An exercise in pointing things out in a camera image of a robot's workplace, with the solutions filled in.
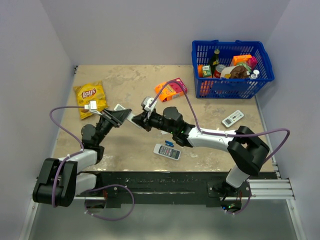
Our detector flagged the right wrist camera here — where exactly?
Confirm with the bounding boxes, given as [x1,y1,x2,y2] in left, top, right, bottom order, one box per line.
[141,96,157,112]

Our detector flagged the yellow Lays chips bag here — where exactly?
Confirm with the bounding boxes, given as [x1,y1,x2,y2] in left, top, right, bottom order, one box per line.
[73,80,109,112]

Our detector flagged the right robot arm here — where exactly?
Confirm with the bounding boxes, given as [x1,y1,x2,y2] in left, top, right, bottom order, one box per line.
[132,107,270,197]

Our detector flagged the white bottle cap item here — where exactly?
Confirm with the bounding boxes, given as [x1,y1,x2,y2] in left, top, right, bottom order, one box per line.
[250,69,260,80]

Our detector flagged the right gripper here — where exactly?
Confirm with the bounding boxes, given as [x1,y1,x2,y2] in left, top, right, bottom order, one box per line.
[133,108,176,135]

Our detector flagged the brown snack packet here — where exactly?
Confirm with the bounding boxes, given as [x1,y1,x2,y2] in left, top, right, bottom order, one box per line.
[220,65,250,79]

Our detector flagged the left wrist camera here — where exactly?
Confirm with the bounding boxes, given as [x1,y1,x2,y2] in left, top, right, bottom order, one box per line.
[84,100,101,115]

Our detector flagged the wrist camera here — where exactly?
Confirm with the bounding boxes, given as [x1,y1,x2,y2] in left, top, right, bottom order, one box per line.
[141,96,157,112]
[84,100,101,115]

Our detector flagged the blue battery left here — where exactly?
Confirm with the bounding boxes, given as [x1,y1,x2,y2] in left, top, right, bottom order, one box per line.
[165,142,174,147]

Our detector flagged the green yellow carton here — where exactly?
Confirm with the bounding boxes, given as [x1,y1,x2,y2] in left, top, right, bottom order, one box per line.
[201,65,212,78]

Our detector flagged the dark glass bottle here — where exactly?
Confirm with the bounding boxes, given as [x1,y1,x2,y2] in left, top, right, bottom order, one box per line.
[208,48,220,75]

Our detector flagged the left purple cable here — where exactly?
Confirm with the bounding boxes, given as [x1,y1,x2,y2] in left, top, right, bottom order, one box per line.
[49,106,87,208]

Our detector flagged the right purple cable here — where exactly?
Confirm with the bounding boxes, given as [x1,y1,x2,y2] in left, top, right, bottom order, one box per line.
[148,80,291,216]

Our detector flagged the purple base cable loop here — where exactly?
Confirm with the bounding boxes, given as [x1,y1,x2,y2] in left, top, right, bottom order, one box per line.
[84,184,136,222]

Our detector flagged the grey-faced remote control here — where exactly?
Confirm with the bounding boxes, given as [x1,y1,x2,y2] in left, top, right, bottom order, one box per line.
[153,143,181,161]

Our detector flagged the orange pink box in basket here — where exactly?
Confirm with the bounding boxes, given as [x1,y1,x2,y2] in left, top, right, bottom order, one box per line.
[230,54,258,72]

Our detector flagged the white long remote control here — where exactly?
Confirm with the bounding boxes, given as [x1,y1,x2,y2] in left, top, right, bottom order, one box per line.
[113,103,142,129]

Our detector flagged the black table front rail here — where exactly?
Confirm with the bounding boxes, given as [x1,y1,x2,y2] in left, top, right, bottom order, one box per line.
[44,170,278,208]

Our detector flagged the small white remote control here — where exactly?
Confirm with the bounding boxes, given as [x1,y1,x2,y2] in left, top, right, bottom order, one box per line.
[221,110,244,128]

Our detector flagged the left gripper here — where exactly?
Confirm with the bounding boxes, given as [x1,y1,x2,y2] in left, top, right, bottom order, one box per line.
[95,108,131,145]

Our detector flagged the aluminium frame rail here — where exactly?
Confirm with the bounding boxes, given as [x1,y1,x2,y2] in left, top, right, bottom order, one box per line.
[246,162,297,201]

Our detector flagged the blue plastic basket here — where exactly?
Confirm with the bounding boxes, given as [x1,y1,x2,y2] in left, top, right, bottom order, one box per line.
[191,40,275,99]

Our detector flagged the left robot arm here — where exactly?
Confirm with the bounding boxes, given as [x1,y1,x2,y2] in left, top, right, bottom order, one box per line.
[32,106,132,208]

